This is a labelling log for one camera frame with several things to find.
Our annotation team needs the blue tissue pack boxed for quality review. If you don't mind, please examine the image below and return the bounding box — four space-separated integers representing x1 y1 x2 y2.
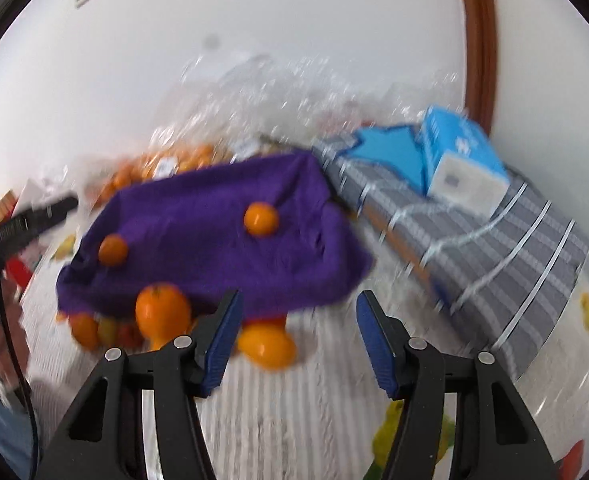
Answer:
419 105 511 218

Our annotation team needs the fruit print lace tablecloth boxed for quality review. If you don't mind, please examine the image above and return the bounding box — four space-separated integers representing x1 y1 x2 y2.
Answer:
4 200 589 480

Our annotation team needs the black cable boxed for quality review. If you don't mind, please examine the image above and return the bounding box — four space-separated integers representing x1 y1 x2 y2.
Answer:
0 195 42 466

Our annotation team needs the grey striped folded blanket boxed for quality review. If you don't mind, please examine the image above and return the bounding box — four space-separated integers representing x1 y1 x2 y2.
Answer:
312 132 589 381

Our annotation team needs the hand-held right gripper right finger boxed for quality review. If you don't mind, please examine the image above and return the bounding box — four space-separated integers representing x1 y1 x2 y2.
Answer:
356 290 558 480

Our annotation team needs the white plastic bag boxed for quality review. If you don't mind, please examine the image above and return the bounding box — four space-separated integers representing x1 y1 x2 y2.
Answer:
18 167 82 208

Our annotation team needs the clear bag of oranges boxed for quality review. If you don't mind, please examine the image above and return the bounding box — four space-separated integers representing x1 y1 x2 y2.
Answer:
94 142 220 206

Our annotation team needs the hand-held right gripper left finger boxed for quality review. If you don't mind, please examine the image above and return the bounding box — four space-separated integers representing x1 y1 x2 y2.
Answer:
34 289 245 480

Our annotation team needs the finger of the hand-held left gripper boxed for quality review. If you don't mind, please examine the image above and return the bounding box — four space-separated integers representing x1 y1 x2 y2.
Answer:
0 196 79 261

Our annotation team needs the purple cloth-lined tray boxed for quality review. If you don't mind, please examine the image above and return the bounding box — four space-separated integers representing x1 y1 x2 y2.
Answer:
56 150 375 328

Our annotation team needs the crumpled clear plastic wrap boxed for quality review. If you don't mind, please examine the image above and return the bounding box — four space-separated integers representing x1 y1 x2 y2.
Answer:
149 50 470 161

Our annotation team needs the large mandarin orange with stem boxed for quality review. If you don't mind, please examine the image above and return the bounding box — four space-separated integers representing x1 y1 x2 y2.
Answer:
134 283 192 352

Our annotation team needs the brown wooden door frame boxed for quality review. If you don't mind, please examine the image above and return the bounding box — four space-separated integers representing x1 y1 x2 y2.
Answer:
455 0 498 138

